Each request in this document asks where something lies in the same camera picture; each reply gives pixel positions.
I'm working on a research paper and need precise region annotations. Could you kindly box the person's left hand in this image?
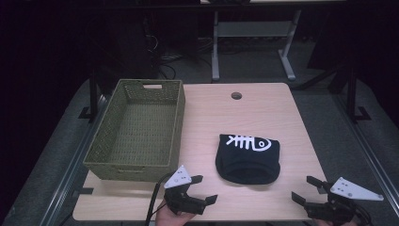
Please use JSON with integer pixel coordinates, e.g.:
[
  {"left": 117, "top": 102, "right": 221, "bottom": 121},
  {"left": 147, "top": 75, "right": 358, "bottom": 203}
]
[{"left": 154, "top": 200, "right": 198, "bottom": 226}]

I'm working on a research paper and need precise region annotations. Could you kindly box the green woven basket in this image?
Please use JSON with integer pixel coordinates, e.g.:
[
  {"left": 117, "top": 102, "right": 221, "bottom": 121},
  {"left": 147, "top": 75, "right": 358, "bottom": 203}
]
[{"left": 83, "top": 78, "right": 186, "bottom": 184}]

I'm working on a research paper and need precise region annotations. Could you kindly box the black metal stand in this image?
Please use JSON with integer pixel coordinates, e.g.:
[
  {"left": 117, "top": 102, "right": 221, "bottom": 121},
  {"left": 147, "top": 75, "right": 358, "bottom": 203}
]
[
  {"left": 343, "top": 64, "right": 373, "bottom": 124},
  {"left": 77, "top": 70, "right": 102, "bottom": 122}
]

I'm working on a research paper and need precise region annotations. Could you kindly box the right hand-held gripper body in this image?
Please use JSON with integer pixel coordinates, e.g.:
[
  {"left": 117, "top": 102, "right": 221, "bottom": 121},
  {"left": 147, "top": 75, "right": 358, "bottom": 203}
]
[{"left": 304, "top": 176, "right": 385, "bottom": 225}]

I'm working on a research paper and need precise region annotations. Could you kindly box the tangle of floor cables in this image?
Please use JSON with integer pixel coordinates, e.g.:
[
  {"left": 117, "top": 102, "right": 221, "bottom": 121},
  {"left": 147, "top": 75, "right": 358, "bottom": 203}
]
[{"left": 142, "top": 17, "right": 217, "bottom": 81}]

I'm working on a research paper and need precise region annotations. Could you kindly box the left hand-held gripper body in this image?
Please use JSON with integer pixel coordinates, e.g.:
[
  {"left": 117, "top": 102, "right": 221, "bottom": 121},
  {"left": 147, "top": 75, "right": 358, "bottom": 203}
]
[{"left": 163, "top": 165, "right": 209, "bottom": 217}]

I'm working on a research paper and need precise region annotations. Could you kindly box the grey metal desk frame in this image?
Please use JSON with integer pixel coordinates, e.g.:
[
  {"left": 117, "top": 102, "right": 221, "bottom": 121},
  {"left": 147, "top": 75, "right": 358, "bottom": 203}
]
[{"left": 211, "top": 8, "right": 303, "bottom": 83}]

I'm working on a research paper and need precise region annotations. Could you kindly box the person's right hand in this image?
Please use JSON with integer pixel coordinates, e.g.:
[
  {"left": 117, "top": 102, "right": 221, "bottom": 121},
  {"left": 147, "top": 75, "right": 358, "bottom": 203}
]
[{"left": 313, "top": 218, "right": 359, "bottom": 226}]

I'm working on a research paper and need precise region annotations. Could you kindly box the aluminium floor rail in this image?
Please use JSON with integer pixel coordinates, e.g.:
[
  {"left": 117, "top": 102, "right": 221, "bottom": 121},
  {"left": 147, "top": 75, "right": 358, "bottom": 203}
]
[
  {"left": 331, "top": 93, "right": 399, "bottom": 218},
  {"left": 40, "top": 93, "right": 110, "bottom": 226}
]

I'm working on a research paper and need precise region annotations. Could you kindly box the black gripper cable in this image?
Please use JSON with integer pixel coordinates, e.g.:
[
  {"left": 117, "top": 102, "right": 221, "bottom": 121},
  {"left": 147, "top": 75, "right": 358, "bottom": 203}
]
[
  {"left": 144, "top": 171, "right": 173, "bottom": 226},
  {"left": 353, "top": 202, "right": 375, "bottom": 226}
]

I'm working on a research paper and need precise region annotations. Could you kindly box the black beanie with fishbone print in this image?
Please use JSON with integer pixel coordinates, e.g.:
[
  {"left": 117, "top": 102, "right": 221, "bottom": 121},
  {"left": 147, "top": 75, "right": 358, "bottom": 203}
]
[{"left": 215, "top": 134, "right": 281, "bottom": 186}]

